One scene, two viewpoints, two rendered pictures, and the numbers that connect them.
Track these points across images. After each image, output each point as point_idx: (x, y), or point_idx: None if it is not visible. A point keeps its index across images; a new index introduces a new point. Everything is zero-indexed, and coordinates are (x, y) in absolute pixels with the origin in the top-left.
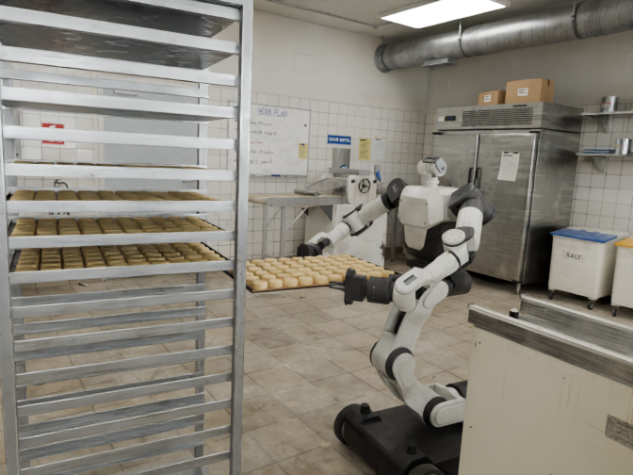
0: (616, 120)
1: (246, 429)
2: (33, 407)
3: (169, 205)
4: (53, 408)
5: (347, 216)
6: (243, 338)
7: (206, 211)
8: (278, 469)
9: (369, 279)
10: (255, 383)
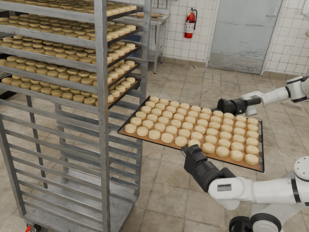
0: None
1: (189, 188)
2: (14, 146)
3: (57, 60)
4: (21, 150)
5: (289, 83)
6: (105, 160)
7: (277, 38)
8: (181, 223)
9: (200, 164)
10: (223, 162)
